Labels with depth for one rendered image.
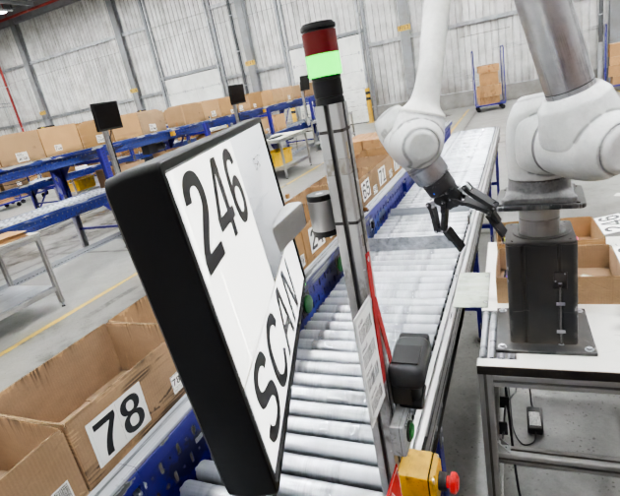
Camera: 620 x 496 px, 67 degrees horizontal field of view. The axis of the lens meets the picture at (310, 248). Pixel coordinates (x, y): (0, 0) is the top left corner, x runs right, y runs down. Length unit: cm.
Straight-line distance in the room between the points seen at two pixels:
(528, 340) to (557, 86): 73
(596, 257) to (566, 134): 93
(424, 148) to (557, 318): 71
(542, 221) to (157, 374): 109
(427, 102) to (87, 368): 113
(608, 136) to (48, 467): 127
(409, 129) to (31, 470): 97
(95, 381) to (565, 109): 137
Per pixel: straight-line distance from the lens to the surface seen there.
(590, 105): 117
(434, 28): 117
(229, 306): 41
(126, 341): 149
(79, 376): 148
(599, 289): 178
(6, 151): 649
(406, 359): 90
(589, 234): 236
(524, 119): 135
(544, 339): 154
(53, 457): 110
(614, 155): 116
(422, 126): 101
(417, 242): 236
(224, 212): 46
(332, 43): 72
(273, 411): 49
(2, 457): 135
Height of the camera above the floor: 158
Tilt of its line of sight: 18 degrees down
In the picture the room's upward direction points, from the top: 11 degrees counter-clockwise
